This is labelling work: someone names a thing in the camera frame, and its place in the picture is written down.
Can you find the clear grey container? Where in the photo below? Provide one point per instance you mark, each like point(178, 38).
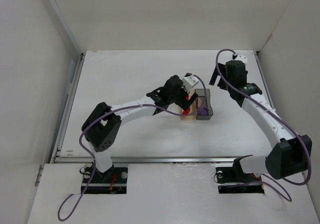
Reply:
point(204, 100)

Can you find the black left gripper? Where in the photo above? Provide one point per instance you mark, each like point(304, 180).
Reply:
point(186, 99)

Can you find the aluminium front rail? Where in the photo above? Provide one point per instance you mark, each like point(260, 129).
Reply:
point(145, 160)

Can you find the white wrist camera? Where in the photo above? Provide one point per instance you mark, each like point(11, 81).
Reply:
point(239, 57)
point(190, 81)

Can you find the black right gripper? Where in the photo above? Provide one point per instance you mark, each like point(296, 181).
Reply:
point(222, 74)

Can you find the clear orange container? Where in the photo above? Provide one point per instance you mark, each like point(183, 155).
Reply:
point(191, 116)

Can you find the aluminium frame rail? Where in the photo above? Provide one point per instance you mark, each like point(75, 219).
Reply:
point(73, 48)
point(271, 103)

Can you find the aluminium frame rail right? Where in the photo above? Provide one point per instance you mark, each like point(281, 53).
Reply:
point(271, 103)

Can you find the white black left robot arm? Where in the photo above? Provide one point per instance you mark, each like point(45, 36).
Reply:
point(102, 126)

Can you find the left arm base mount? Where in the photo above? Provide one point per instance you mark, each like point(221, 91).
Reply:
point(113, 182)

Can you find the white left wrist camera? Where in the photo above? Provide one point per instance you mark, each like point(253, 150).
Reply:
point(190, 81)

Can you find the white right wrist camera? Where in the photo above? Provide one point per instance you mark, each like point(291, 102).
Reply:
point(239, 57)

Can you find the aluminium frame rail left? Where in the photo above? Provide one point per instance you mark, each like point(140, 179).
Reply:
point(73, 48)

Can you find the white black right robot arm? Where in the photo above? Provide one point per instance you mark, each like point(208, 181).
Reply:
point(290, 153)

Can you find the purple lego piece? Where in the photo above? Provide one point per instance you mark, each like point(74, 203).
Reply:
point(203, 112)

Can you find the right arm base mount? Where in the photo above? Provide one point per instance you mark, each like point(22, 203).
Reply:
point(232, 180)

